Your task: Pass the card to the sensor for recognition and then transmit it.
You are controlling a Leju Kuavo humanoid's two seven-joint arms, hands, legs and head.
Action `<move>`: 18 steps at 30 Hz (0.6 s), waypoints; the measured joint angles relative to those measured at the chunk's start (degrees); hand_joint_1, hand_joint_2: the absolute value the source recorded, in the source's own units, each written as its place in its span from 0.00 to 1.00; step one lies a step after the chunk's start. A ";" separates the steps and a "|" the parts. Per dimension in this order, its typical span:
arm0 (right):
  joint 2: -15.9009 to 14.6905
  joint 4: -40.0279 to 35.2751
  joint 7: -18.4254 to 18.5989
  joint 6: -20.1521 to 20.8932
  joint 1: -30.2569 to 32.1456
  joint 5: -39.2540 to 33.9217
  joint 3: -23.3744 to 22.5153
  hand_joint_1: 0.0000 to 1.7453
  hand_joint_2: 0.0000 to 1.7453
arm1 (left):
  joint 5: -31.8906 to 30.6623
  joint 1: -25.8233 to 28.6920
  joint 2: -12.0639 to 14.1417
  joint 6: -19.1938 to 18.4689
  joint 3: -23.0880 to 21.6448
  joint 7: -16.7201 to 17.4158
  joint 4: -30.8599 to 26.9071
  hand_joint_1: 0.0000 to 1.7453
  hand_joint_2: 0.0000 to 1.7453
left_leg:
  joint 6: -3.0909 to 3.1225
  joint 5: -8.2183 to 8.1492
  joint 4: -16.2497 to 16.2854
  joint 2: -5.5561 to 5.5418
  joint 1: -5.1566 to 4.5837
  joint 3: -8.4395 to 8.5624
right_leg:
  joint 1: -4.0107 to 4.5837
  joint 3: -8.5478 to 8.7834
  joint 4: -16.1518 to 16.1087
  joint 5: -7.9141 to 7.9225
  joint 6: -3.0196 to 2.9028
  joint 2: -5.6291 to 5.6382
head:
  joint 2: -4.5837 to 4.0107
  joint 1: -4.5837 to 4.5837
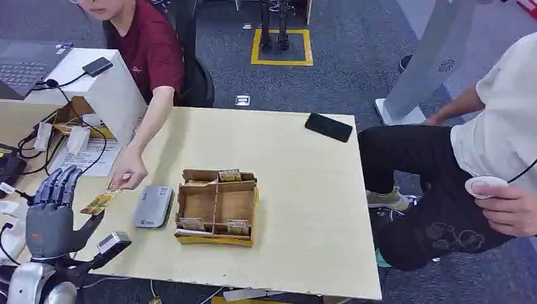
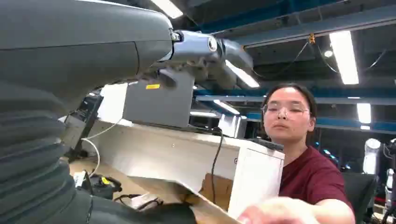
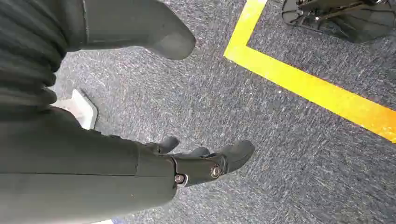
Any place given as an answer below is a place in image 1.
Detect person's left hand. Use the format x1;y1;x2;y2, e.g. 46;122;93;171
109;148;149;192
474;184;537;238

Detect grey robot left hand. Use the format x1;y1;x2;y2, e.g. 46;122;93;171
25;165;106;261

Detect white round remote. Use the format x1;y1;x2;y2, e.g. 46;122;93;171
464;175;509;200

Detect yellow printed card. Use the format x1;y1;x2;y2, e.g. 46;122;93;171
80;188;123;216

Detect printed paper sheet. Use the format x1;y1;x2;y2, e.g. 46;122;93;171
47;137;123;179

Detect grey card reader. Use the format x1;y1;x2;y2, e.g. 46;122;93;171
133;185;175;230

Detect white power adapter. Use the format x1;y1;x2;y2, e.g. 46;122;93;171
66;125;91;156
34;122;54;153

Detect white cabinet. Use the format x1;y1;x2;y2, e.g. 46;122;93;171
23;47;148;148

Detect black desk device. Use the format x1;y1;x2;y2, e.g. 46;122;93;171
0;144;28;187

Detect brown cardboard box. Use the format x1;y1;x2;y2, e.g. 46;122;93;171
53;96;96;125

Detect card with printed pattern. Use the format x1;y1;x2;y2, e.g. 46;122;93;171
218;168;243;183
225;218;251;236
178;217;206;232

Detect person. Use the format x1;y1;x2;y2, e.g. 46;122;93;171
69;0;186;192
357;31;537;272

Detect wooden card box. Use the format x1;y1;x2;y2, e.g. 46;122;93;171
174;168;260;248

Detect small black drive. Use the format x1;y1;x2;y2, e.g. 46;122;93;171
81;56;115;79

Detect black office chair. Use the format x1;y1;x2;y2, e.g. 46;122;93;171
102;0;216;109

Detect dark grey laptop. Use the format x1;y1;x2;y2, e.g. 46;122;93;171
0;39;73;101

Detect white floor stand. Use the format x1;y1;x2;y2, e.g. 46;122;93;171
374;0;477;127

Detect black shoe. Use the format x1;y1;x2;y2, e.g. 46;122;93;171
397;54;415;75

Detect black smartphone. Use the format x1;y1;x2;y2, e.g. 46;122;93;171
304;111;354;144

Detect black robot legs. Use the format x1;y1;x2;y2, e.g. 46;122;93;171
259;0;291;52

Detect yellow floor tape square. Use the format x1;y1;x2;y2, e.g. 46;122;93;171
250;28;315;67

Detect black remote cable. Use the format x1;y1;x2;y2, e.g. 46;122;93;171
507;158;537;184

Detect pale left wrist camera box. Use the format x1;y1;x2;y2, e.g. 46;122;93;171
95;231;132;269

